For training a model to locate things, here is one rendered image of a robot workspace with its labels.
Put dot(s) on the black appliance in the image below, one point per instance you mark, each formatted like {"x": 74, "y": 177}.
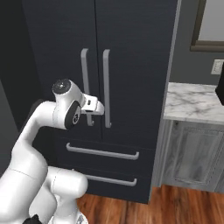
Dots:
{"x": 220, "y": 87}

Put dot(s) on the grey fridge side panel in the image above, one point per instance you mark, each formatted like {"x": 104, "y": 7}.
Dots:
{"x": 163, "y": 116}

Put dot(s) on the white wall socket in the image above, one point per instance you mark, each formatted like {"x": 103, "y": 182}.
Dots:
{"x": 217, "y": 67}

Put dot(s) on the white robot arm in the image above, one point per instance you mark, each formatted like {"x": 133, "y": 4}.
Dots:
{"x": 27, "y": 163}

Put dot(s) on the grey wooden cupboard door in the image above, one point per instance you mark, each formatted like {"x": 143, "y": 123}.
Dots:
{"x": 194, "y": 156}

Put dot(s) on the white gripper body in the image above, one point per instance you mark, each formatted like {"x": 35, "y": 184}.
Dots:
{"x": 99, "y": 108}

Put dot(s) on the brown framed window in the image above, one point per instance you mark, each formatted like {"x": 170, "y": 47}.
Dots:
{"x": 210, "y": 26}

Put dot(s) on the dark fridge door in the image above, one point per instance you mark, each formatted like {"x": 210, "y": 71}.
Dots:
{"x": 137, "y": 58}
{"x": 58, "y": 38}

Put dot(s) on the dark fridge drawer front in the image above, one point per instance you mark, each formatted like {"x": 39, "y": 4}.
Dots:
{"x": 122, "y": 140}
{"x": 140, "y": 191}

